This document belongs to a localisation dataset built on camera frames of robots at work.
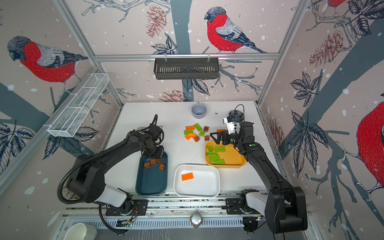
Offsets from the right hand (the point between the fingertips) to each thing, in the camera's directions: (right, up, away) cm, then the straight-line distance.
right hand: (216, 134), depth 81 cm
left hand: (-33, -13, +3) cm, 35 cm away
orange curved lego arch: (-15, -3, +19) cm, 25 cm away
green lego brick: (0, -16, +9) cm, 18 cm away
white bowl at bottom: (-61, -40, -18) cm, 75 cm away
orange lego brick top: (-15, +2, +24) cm, 29 cm away
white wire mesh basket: (-74, +16, -4) cm, 76 cm away
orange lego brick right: (+6, 0, +22) cm, 23 cm away
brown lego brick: (-4, +1, +22) cm, 23 cm away
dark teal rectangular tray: (-36, -26, 0) cm, 45 cm away
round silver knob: (-11, -33, -20) cm, 40 cm away
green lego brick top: (-10, +2, +25) cm, 27 cm away
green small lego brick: (-2, -10, +12) cm, 16 cm away
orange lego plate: (-16, -24, +2) cm, 29 cm away
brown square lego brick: (-31, -20, +4) cm, 37 cm away
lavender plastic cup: (-9, +14, +31) cm, 36 cm away
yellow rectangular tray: (+6, -15, +10) cm, 19 cm away
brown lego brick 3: (-37, -17, +6) cm, 41 cm away
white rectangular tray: (-11, -26, 0) cm, 28 cm away
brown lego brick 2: (-4, -4, +17) cm, 18 cm away
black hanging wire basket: (-18, +45, +25) cm, 54 cm away
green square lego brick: (-7, -2, +22) cm, 23 cm away
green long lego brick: (+3, -17, +6) cm, 19 cm away
